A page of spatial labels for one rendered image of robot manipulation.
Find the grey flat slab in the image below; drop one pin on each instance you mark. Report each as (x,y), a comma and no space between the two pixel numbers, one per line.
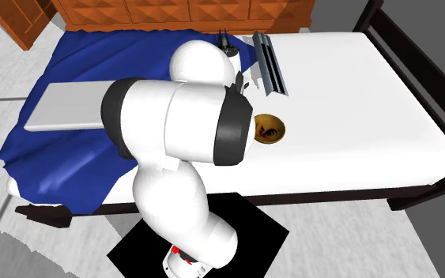
(68,106)

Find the yellow bowl with rooster picture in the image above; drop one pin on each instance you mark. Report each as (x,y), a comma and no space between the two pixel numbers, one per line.
(274,129)

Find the orange wooden dresser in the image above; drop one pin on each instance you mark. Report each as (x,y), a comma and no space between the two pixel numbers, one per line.
(176,11)

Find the orange wooden cabinet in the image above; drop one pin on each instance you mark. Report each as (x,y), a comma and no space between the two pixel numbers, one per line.
(18,19)

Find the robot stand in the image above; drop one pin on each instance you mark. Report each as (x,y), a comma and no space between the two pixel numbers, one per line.
(260,227)

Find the blue blanket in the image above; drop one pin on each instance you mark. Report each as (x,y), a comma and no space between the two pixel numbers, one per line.
(72,165)

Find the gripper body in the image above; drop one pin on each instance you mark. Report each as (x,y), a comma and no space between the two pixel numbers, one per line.
(228,48)

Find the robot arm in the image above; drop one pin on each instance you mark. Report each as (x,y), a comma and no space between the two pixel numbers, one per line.
(176,123)

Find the grey striped flat box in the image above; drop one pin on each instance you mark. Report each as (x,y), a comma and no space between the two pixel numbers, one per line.
(270,63)

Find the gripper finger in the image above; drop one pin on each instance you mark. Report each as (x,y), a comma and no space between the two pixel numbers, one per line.
(225,34)
(220,34)

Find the bed with white mattress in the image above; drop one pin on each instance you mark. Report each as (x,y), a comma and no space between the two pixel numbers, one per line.
(341,115)

